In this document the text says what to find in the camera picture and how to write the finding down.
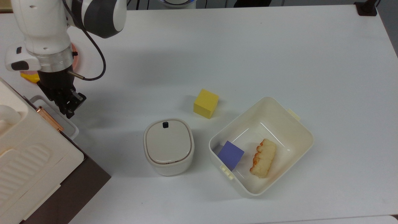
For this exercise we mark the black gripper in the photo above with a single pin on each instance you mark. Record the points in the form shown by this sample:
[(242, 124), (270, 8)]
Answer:
[(56, 82)]

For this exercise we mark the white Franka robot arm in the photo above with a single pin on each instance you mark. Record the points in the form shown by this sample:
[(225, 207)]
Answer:
[(46, 25)]

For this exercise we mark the white plastic drawer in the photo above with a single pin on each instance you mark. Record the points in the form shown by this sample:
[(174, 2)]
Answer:
[(67, 123)]

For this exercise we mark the pink plate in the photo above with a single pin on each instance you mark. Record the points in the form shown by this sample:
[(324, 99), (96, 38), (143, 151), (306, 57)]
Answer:
[(76, 57)]

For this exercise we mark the yellow toy banana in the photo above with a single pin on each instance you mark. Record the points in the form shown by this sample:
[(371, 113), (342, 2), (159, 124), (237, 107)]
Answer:
[(30, 77)]

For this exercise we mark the white appliance with tray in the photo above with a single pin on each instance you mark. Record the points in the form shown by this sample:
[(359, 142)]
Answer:
[(28, 161)]

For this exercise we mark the dark brown base board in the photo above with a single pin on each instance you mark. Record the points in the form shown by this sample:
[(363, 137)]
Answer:
[(77, 189)]

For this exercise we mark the white lidded trash bin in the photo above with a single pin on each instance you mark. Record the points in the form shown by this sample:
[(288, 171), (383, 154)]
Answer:
[(168, 146)]

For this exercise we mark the yellow foam cube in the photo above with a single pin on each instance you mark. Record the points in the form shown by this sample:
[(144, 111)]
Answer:
[(205, 103)]

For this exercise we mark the purple foam cube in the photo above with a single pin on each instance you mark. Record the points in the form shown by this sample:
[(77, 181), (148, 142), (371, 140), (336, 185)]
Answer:
[(230, 155)]

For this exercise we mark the toy bread loaf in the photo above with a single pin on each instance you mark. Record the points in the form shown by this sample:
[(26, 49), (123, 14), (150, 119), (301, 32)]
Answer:
[(263, 158)]

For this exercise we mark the dark chair base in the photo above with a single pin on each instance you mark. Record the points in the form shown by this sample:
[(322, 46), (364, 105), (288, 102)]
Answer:
[(252, 2)]

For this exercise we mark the white open plastic container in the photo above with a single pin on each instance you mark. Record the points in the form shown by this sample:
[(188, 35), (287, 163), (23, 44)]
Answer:
[(279, 127)]

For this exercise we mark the black table clamp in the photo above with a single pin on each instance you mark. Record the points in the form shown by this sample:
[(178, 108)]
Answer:
[(367, 7)]

